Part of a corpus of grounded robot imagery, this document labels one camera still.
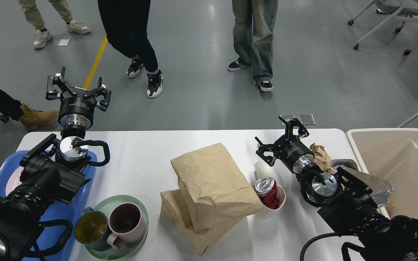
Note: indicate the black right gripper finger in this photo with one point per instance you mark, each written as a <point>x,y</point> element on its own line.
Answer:
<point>294,130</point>
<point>268,152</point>

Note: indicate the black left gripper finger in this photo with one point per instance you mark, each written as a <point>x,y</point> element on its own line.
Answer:
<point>59,88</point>
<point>100,96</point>

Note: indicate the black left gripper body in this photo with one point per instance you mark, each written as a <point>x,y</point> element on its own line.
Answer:
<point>75,110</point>

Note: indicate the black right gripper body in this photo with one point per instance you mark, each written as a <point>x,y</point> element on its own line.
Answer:
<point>296,156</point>

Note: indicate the teal mug yellow inside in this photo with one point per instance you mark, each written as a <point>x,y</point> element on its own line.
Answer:
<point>92,230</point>

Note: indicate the pink mug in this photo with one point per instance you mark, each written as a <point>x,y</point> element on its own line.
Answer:
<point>127,225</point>

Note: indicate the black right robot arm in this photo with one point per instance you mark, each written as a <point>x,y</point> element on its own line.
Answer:
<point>344,202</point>

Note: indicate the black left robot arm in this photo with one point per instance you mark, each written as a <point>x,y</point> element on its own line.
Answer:
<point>72,149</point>

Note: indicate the metal floor socket plate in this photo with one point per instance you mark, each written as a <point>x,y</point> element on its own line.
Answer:
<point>305,119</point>

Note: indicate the crumpled brown paper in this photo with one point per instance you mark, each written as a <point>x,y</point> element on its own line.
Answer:
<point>322,159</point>

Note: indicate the crushed red soda can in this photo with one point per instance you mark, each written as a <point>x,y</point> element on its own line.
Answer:
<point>267,191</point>

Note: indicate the white paper cup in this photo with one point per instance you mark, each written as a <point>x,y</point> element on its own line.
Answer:
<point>264,170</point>

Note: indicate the white paper scrap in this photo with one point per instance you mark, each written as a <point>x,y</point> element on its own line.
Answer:
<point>64,42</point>

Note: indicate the grey crumpled wrapper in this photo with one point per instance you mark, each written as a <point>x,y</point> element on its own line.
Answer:
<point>350,163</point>

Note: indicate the upper brown paper bag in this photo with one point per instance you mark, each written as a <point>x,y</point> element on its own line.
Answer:
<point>214,189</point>

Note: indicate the seated person tan boots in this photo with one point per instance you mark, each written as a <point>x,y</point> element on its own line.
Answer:
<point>30,118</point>

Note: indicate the person in black trousers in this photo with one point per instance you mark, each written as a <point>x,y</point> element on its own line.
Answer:
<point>125,23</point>

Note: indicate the clear plastic wrapper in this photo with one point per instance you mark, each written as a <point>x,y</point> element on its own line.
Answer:
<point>381,189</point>

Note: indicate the pink plate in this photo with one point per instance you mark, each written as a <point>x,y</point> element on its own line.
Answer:
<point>13,181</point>

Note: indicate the blue plastic tray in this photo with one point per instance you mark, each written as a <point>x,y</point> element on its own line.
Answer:
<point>37,218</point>

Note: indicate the beige plastic bin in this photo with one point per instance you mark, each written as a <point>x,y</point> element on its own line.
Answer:
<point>390,154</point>

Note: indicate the white office chair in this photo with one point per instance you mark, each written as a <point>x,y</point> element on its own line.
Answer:
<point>403,10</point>

